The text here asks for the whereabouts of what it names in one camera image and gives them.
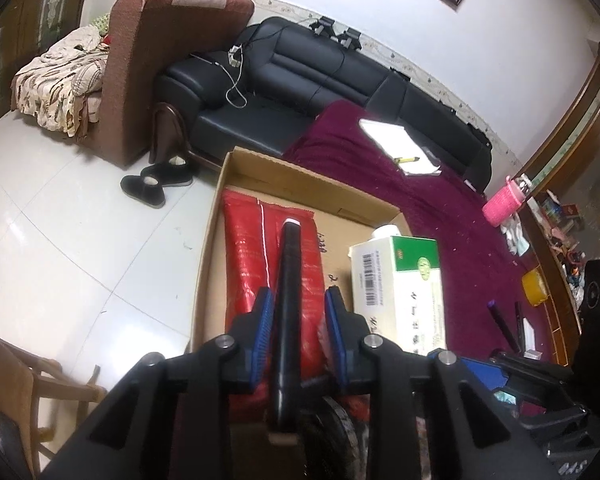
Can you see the black leather sofa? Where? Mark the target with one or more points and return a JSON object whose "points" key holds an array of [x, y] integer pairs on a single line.
{"points": [[290, 60]]}

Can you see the green white medicine box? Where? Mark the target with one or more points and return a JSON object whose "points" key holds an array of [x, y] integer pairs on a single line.
{"points": [[405, 285]]}

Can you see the patterned glass door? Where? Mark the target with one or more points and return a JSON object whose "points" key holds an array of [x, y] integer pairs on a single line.
{"points": [[30, 35]]}

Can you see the black clamp device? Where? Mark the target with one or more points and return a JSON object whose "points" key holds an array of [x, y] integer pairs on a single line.
{"points": [[324, 27], [350, 40]]}

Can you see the black printed packet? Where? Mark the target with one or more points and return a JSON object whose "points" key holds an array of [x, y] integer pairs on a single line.
{"points": [[335, 435]]}

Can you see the yellow tape roll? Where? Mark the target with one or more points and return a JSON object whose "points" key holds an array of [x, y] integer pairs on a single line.
{"points": [[535, 287]]}

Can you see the white notebook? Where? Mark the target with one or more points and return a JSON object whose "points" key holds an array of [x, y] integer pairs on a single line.
{"points": [[385, 135]]}

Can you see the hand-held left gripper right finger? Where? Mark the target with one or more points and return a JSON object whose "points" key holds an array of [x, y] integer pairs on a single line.
{"points": [[336, 340]]}

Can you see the small white grey box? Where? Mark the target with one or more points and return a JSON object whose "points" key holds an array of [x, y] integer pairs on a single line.
{"points": [[532, 340]]}

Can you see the wooden shelf unit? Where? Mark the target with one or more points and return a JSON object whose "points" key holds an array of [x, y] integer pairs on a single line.
{"points": [[555, 300]]}

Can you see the beige patterned blanket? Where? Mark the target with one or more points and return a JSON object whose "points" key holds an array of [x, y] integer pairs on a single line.
{"points": [[60, 75]]}

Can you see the bottle in pink knitted sleeve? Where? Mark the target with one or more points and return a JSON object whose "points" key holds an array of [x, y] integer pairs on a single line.
{"points": [[500, 205]]}

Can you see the black marker purple cap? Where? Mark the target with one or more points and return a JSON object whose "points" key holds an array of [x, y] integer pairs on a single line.
{"points": [[502, 325]]}

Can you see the brown fabric armchair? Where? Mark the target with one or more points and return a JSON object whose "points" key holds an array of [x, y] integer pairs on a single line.
{"points": [[145, 60]]}

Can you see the wooden door frame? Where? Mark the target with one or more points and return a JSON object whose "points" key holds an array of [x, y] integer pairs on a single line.
{"points": [[580, 120]]}

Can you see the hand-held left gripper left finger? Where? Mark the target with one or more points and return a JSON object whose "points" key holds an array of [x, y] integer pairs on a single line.
{"points": [[261, 335]]}

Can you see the red foil packet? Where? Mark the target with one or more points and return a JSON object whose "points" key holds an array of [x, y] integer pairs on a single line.
{"points": [[245, 260]]}

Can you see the long black stick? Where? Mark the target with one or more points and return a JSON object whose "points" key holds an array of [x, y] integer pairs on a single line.
{"points": [[287, 310]]}

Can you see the wooden chair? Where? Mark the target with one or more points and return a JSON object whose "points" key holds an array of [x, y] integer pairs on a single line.
{"points": [[10, 400]]}

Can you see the cardboard box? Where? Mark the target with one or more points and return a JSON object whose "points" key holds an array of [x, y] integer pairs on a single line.
{"points": [[290, 175]]}

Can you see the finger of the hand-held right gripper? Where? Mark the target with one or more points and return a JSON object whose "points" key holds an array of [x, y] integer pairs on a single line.
{"points": [[485, 372]]}

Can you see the white cloth gloves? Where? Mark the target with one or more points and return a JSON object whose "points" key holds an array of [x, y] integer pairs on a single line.
{"points": [[515, 240]]}

